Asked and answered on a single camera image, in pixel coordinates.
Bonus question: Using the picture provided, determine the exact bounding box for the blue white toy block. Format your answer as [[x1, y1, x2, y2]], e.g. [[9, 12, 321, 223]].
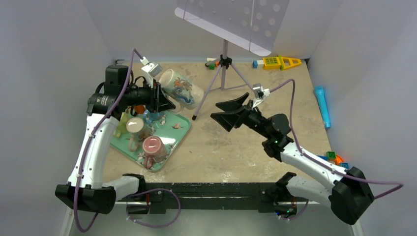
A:
[[252, 59, 264, 69]]

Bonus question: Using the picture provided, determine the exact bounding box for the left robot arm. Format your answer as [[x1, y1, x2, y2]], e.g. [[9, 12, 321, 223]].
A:
[[55, 65, 175, 214]]

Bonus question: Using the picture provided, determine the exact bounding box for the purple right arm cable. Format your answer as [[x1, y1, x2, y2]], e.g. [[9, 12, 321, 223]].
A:
[[269, 79, 404, 200]]

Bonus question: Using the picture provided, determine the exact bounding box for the orange mug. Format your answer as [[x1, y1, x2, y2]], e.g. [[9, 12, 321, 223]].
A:
[[133, 105, 146, 114]]

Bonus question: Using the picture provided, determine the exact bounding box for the small toy blocks pile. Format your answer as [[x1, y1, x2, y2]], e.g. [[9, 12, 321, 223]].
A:
[[319, 151, 350, 169]]

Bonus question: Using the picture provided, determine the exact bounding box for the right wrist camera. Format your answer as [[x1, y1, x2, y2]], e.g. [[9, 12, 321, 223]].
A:
[[252, 84, 270, 109]]

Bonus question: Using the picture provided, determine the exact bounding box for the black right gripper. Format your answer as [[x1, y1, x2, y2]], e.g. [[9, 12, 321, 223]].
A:
[[210, 93, 272, 139]]

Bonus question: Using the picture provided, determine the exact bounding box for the blue butterfly mug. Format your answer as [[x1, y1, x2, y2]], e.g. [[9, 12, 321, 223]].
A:
[[142, 110, 163, 124]]

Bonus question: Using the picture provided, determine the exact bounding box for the pink skull mug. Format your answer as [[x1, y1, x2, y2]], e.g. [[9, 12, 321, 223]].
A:
[[142, 136, 168, 169]]

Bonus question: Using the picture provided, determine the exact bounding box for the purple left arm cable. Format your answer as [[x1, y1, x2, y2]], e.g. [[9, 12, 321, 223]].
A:
[[73, 48, 144, 233]]

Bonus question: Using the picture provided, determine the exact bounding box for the white music stand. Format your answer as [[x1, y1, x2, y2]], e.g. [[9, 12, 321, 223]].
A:
[[175, 0, 290, 100]]

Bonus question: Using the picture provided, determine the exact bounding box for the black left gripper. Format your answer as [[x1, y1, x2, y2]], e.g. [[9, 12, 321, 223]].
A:
[[121, 78, 175, 113]]

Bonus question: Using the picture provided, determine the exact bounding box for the yellow toy grid block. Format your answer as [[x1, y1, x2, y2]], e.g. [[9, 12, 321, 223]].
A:
[[263, 57, 282, 70]]

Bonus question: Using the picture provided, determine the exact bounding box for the cream coral shell mug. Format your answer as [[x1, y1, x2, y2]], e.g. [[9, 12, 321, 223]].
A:
[[126, 118, 152, 152]]

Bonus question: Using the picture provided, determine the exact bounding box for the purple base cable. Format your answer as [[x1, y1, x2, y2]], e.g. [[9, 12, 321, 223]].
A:
[[126, 188, 181, 229]]

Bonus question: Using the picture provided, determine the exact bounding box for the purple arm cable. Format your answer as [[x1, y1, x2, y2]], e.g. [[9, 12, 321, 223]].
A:
[[73, 48, 144, 233], [269, 79, 404, 200]]

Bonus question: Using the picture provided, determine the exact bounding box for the yellow green toy ramp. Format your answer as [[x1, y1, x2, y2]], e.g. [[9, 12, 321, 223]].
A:
[[278, 55, 302, 71]]

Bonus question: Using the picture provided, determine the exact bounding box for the lime green mug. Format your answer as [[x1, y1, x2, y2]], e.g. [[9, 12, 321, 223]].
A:
[[114, 112, 129, 138]]

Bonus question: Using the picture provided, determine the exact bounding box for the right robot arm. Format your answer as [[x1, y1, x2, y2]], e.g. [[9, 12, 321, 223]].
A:
[[210, 93, 376, 225]]

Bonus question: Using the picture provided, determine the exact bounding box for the blue toy flashlight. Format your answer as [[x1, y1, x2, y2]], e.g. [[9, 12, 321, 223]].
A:
[[314, 86, 331, 129]]

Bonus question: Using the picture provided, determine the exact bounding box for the cream dragon mug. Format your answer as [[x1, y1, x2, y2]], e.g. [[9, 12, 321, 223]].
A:
[[159, 69, 205, 115]]

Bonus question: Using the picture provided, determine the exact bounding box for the green floral tray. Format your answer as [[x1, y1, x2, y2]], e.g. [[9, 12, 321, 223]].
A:
[[111, 111, 191, 172]]

